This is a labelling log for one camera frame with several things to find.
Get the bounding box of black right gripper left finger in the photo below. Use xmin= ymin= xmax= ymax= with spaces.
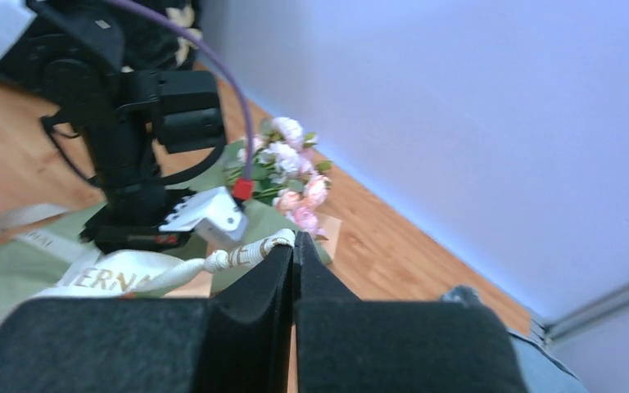
xmin=0 ymin=246 xmax=292 ymax=392

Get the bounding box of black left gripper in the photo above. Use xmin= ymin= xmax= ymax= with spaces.
xmin=79 ymin=184 xmax=195 ymax=254

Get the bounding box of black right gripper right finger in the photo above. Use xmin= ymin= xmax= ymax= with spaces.
xmin=293 ymin=233 xmax=527 ymax=392

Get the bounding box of cream ribbon strap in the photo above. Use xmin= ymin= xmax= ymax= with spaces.
xmin=0 ymin=203 xmax=297 ymax=300

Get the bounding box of peach green wrapping paper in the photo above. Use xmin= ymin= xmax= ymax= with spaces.
xmin=0 ymin=141 xmax=342 ymax=359

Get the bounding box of pink fake flower bunch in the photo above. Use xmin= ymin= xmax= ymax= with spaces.
xmin=222 ymin=117 xmax=332 ymax=241

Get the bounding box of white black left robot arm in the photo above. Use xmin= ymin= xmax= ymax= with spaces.
xmin=0 ymin=1 xmax=227 ymax=253

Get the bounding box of light blue denim cloth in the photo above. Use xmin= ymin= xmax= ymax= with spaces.
xmin=439 ymin=284 xmax=590 ymax=393

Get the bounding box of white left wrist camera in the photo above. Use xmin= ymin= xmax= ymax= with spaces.
xmin=159 ymin=186 xmax=248 ymax=248

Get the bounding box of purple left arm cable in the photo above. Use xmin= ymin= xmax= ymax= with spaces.
xmin=105 ymin=0 xmax=256 ymax=201

